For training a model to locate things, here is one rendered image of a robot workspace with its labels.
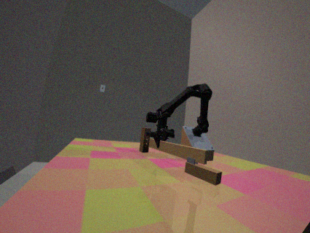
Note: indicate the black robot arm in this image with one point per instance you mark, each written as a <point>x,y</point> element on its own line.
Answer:
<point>204,92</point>

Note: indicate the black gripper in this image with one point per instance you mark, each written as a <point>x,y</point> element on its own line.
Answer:
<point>156,134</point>

